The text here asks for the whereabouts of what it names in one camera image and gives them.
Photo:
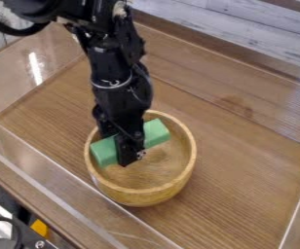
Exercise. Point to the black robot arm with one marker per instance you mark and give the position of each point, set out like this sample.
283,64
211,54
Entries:
104,28

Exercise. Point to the green rectangular block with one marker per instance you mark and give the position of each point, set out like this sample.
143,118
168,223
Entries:
157,133

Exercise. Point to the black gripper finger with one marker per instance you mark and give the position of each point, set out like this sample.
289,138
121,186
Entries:
129,149
105,125

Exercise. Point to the brown wooden bowl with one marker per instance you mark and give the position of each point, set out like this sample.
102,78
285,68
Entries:
155,179

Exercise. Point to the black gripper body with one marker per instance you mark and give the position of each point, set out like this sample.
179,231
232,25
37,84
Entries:
125,99

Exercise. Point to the clear acrylic tray wall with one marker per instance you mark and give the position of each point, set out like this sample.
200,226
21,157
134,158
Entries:
80,198

